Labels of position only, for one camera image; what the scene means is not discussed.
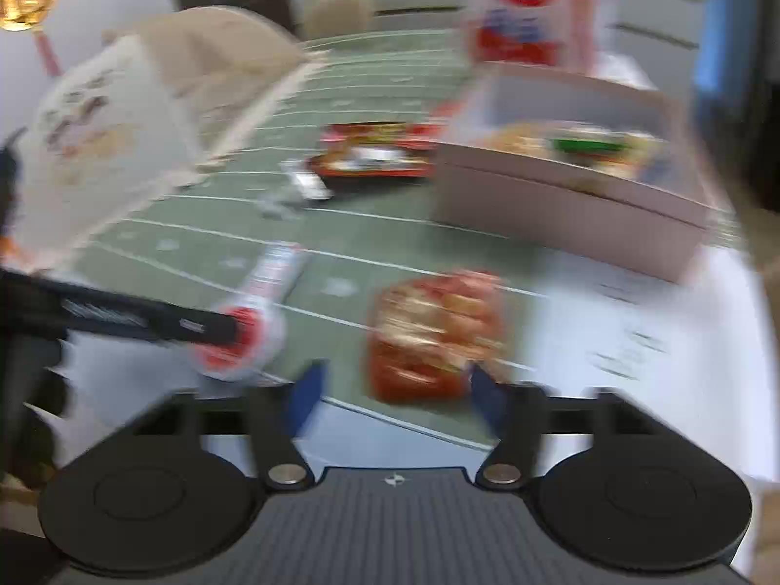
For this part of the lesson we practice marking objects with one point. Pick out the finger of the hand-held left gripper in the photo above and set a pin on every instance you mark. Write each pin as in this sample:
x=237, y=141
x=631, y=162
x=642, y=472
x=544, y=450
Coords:
x=122, y=315

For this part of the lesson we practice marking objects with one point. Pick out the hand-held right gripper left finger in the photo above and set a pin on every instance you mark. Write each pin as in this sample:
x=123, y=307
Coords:
x=303, y=402

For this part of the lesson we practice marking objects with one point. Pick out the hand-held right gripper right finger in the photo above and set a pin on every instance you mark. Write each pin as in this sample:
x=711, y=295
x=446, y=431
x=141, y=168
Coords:
x=490, y=405

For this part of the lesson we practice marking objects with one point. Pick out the red jelly cup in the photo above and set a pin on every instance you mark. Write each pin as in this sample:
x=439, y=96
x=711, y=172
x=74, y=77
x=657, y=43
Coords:
x=256, y=341

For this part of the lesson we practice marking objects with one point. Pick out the brown-red snack packet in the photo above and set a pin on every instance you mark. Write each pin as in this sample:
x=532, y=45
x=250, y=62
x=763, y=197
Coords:
x=432, y=335

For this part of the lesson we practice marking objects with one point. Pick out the pink cardboard box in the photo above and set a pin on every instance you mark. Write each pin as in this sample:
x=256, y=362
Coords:
x=548, y=213

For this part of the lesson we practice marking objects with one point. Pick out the small clear snack packet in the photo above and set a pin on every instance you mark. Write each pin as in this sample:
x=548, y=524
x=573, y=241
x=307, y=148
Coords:
x=308, y=181

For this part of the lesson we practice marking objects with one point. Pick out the red packet with yellow label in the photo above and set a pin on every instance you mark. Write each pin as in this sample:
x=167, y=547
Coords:
x=372, y=166

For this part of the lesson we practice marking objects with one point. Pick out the gold snack packet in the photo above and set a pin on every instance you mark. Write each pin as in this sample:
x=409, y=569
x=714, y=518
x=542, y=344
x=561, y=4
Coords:
x=518, y=140

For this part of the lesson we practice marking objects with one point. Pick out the blue snack packet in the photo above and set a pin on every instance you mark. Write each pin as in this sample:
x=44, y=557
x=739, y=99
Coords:
x=588, y=146

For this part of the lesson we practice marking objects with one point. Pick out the red snack packet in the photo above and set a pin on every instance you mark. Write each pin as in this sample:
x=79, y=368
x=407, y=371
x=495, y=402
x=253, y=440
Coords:
x=384, y=133

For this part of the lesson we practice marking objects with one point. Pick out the green checked tablecloth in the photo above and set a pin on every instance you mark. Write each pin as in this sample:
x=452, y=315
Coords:
x=396, y=225

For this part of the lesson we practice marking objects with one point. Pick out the cream mesh food cover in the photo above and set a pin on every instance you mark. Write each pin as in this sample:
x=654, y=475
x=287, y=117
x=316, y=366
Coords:
x=122, y=109

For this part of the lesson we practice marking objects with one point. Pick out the beige chair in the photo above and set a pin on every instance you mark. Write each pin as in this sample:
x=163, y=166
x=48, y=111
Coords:
x=338, y=12

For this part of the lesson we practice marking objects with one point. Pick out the red white rabbit bag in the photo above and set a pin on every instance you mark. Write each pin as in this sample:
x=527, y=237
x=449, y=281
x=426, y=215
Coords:
x=518, y=12

